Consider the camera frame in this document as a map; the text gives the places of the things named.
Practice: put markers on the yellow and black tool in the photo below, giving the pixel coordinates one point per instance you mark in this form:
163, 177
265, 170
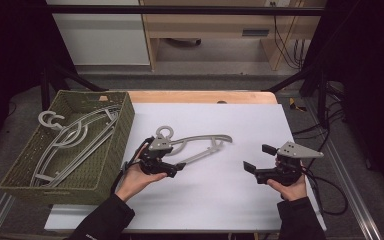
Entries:
295, 106

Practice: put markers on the green woven basket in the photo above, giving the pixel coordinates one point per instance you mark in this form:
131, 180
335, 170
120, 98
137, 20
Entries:
113, 150

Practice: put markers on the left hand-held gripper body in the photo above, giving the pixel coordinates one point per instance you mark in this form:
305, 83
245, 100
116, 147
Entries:
160, 144

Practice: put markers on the light wooden desk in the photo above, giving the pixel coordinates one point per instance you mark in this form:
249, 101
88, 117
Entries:
206, 25

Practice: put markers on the white cabinet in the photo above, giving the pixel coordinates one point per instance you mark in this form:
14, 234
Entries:
103, 40

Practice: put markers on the dark chair base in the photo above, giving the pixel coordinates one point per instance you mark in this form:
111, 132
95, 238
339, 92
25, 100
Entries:
183, 42

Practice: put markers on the grey plastic clothes hanger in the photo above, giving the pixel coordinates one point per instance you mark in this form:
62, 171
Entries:
42, 119
80, 156
225, 137

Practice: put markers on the dark curtain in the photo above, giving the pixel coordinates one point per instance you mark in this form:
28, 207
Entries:
370, 66
10, 50

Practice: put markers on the black metal stand strut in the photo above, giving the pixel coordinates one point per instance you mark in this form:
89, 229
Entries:
63, 75
300, 77

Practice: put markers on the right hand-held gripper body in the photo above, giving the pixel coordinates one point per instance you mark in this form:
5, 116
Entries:
296, 151

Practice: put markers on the person's left hand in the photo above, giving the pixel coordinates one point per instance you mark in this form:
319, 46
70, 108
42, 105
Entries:
133, 180

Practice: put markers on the black horizontal frame bar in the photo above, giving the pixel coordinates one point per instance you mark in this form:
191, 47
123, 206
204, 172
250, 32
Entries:
180, 10

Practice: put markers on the person's right hand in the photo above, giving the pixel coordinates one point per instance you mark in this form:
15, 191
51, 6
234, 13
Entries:
293, 192

